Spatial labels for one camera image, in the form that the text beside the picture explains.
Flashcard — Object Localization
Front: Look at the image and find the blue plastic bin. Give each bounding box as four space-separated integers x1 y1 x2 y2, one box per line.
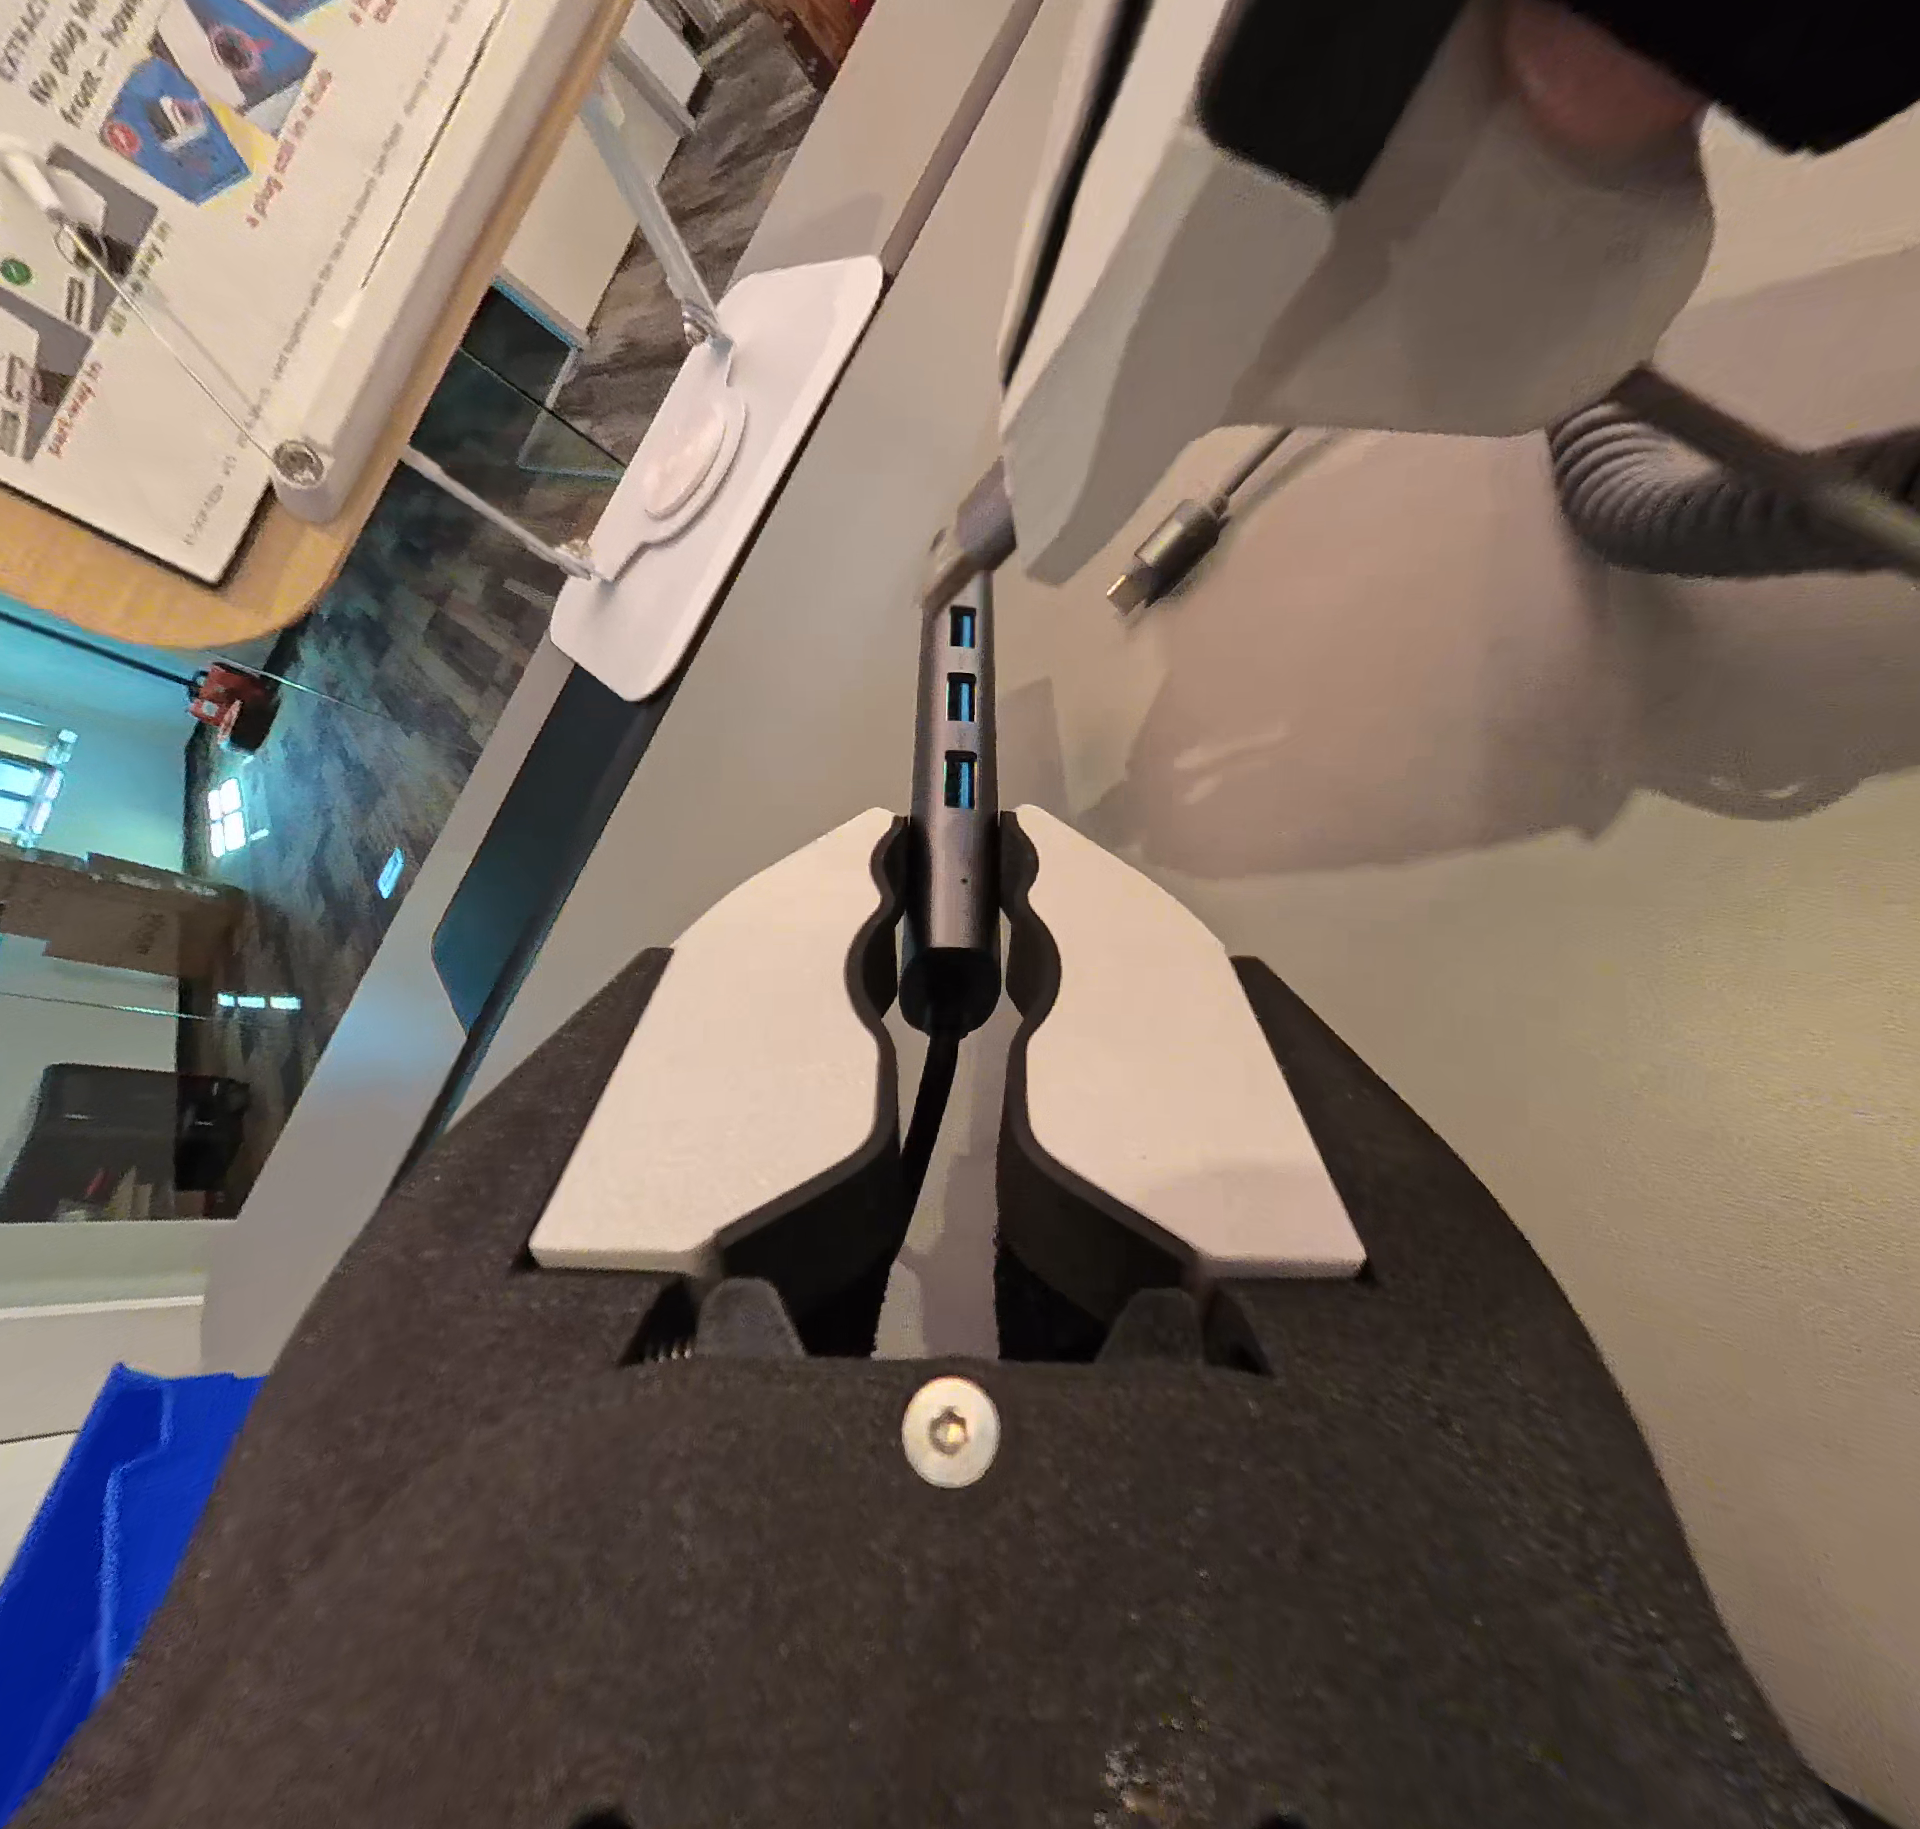
0 1358 264 1814

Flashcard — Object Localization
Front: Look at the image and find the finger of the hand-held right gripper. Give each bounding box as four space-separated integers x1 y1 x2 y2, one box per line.
998 0 1327 590
995 0 1154 410

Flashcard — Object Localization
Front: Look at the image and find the small red object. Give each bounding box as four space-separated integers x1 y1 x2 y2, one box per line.
187 661 281 750

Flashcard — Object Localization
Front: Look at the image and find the printed instruction sheet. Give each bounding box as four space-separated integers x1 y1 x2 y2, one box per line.
0 0 638 590

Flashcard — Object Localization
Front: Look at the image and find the person's right hand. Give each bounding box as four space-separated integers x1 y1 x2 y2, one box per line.
1507 0 1704 159

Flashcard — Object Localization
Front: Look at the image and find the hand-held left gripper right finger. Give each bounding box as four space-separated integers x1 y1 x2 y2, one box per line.
998 802 1367 1285

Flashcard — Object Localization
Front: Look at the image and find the grey usb hub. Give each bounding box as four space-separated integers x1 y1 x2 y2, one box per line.
896 571 1003 1034

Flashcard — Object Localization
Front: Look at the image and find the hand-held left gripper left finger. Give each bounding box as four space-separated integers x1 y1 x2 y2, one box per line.
527 802 905 1277

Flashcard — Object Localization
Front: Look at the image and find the silver usb cable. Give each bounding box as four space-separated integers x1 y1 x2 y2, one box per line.
920 365 1920 618

